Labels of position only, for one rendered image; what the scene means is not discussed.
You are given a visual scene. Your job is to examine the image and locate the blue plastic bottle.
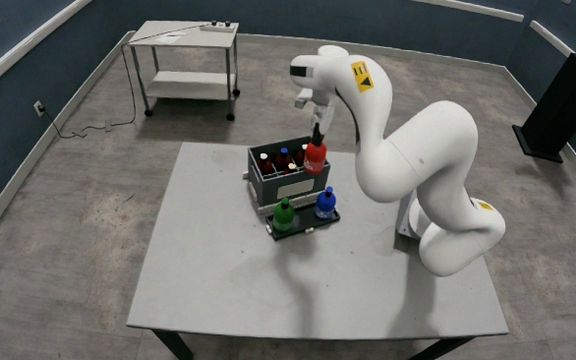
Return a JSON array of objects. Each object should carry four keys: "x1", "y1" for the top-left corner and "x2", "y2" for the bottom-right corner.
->
[{"x1": 314, "y1": 186, "x2": 336, "y2": 220}]

